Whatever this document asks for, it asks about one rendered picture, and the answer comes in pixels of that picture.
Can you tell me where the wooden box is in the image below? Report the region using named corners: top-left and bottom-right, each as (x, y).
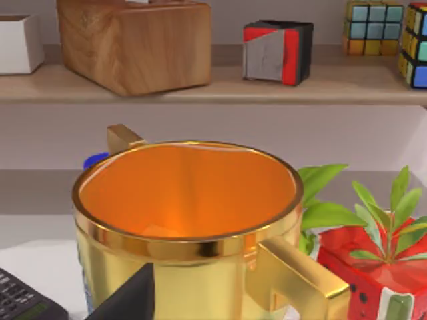
top-left (55, 0), bottom-right (213, 97)

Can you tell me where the blue bottle cap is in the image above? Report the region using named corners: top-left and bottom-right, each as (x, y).
top-left (83, 152), bottom-right (111, 171)

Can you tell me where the black calculator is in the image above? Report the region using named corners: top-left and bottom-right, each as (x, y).
top-left (0, 268), bottom-right (69, 320)

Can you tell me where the gold trophy cup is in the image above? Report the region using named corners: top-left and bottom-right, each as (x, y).
top-left (71, 123), bottom-right (351, 320)

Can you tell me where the black-edged puzzle cube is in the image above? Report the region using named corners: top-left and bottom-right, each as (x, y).
top-left (397, 1), bottom-right (427, 89)

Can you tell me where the white box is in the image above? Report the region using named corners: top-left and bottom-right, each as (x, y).
top-left (0, 14), bottom-right (45, 75)

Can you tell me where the yellow-edged puzzle cube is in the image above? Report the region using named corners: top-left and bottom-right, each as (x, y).
top-left (343, 0), bottom-right (405, 57)

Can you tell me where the green leafy plant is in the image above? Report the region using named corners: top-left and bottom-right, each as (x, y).
top-left (296, 163), bottom-right (427, 264)

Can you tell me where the red watermelon plant pot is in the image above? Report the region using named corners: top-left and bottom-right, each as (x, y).
top-left (310, 216), bottom-right (427, 320)

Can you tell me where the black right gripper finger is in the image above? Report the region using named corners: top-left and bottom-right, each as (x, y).
top-left (85, 262), bottom-right (155, 320)

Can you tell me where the red grey black cube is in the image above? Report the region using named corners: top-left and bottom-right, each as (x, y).
top-left (242, 19), bottom-right (314, 87)

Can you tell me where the pale wooden shelf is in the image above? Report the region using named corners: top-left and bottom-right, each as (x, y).
top-left (0, 43), bottom-right (427, 107)

